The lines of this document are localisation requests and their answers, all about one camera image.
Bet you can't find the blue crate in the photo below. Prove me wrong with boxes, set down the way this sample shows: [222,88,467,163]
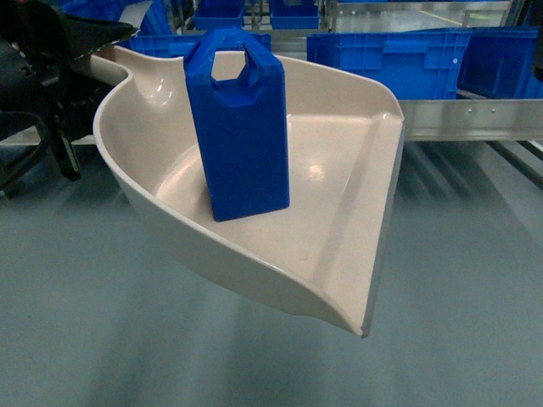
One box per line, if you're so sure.
[457,26,542,99]
[118,34,272,59]
[306,28,472,100]

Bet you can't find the blue crate front left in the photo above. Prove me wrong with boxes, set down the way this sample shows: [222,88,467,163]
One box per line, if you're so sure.
[118,34,272,59]

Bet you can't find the blue bin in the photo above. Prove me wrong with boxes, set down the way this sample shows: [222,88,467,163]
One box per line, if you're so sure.
[193,0,244,31]
[268,0,320,30]

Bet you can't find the steel roller shelf rack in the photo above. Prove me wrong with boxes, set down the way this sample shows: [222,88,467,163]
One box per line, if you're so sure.
[0,0,543,192]

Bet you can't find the blue bin far left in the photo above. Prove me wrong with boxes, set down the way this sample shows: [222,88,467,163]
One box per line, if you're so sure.
[193,0,244,31]

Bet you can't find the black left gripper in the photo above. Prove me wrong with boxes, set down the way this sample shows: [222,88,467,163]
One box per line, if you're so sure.
[1,1,139,182]

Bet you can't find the blue crate far right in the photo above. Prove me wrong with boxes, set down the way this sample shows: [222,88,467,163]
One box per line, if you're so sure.
[457,26,542,99]

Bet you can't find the blue plastic block part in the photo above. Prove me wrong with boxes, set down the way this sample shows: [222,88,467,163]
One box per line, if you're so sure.
[183,27,290,221]

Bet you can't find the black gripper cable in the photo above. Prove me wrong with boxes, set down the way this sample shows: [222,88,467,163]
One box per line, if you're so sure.
[0,110,54,200]

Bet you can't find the blue crate front right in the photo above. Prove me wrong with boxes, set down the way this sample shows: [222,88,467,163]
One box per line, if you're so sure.
[306,28,472,100]

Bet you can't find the beige plastic dustpan tray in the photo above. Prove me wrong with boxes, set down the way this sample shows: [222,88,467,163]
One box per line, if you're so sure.
[89,47,404,337]

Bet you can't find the blue bin far right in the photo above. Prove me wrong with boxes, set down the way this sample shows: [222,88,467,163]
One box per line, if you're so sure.
[268,0,320,30]

